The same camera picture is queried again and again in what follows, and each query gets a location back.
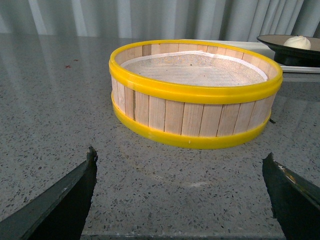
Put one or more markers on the yellow-rimmed wooden steamer basket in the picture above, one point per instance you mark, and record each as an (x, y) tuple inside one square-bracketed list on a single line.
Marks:
[(187, 116)]

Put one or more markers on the beige plate with black rim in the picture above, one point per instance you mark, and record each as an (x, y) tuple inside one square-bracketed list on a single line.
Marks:
[(290, 56)]

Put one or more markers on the white steamer liner cloth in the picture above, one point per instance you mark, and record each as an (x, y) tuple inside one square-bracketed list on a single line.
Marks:
[(196, 68)]

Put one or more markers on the white rectangular tray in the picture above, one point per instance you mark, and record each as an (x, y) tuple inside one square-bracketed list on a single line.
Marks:
[(263, 49)]

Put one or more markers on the grey pleated curtain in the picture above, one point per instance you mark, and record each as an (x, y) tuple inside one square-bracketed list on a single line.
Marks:
[(223, 20)]

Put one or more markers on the white steamed bun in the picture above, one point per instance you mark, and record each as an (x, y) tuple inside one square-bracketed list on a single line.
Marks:
[(299, 42)]

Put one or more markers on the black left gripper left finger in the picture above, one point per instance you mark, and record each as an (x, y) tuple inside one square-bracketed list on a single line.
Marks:
[(60, 212)]

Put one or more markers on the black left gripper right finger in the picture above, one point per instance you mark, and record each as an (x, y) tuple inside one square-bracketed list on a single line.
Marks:
[(295, 201)]

